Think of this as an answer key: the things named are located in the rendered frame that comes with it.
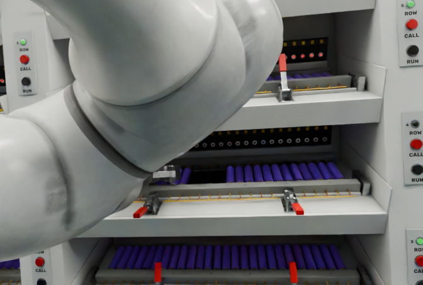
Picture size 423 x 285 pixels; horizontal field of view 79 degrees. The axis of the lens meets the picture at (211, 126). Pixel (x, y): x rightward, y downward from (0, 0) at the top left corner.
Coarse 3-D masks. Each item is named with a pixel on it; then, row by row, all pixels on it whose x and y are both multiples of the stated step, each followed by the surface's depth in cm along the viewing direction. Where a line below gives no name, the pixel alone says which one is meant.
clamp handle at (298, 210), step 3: (291, 195) 47; (288, 198) 47; (291, 198) 47; (291, 201) 45; (294, 201) 45; (291, 204) 44; (294, 204) 43; (297, 204) 43; (294, 207) 42; (297, 207) 42; (300, 207) 42; (294, 210) 42; (297, 210) 41; (300, 210) 40; (303, 210) 40; (297, 213) 41; (300, 213) 40; (303, 213) 40
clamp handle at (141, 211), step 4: (148, 200) 50; (152, 200) 50; (148, 204) 48; (140, 208) 46; (144, 208) 46; (136, 212) 44; (140, 212) 44; (144, 212) 45; (136, 216) 43; (140, 216) 43
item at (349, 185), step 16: (144, 192) 54; (160, 192) 53; (176, 192) 53; (192, 192) 53; (208, 192) 52; (224, 192) 52; (240, 192) 52; (256, 192) 52; (272, 192) 51; (304, 192) 50; (320, 192) 50; (336, 192) 50
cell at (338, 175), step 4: (328, 164) 58; (332, 164) 57; (328, 168) 57; (332, 168) 56; (336, 168) 55; (332, 172) 55; (336, 172) 54; (340, 172) 54; (336, 176) 53; (340, 176) 52
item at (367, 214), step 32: (352, 160) 57; (384, 192) 45; (128, 224) 50; (160, 224) 49; (192, 224) 49; (224, 224) 48; (256, 224) 47; (288, 224) 47; (320, 224) 46; (352, 224) 46; (384, 224) 45
